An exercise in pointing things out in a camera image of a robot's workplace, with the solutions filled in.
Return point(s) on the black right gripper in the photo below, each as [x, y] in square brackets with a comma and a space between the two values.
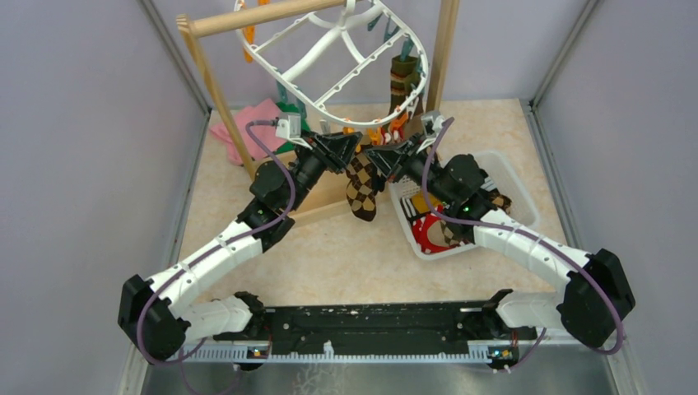
[388, 163]

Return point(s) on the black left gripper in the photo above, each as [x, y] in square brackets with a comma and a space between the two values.
[344, 146]

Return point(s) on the brown argyle sock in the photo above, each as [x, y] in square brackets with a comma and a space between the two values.
[363, 187]
[501, 201]

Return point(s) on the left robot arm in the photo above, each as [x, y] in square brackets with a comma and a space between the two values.
[159, 313]

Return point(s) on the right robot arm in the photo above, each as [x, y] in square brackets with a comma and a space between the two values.
[591, 295]

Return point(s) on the white clothes clip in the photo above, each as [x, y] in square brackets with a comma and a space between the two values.
[324, 126]

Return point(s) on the orange clothes clip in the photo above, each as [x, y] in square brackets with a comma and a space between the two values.
[375, 135]

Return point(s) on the teal clothes clip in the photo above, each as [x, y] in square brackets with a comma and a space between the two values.
[284, 94]

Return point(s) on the white round clip hanger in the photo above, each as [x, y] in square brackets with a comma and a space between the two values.
[324, 56]

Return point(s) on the orange clip at back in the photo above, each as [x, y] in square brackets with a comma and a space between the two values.
[249, 35]

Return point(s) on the navy white red hanging sock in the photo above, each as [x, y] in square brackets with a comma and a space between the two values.
[393, 131]

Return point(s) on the yellow sock in basket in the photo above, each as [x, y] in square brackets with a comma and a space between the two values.
[420, 203]

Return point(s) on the green cloth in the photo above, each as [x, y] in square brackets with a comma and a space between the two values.
[285, 146]

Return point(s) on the olive striped hanging sock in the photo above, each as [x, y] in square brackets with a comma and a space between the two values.
[404, 76]

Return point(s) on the white plastic laundry basket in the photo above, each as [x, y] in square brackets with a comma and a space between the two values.
[501, 175]

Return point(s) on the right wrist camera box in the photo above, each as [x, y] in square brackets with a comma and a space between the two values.
[432, 124]

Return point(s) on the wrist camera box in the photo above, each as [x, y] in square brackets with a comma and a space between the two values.
[288, 127]
[432, 124]

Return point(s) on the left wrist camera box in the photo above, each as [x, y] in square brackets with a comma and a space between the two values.
[288, 127]

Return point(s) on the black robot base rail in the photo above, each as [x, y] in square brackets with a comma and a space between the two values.
[431, 332]

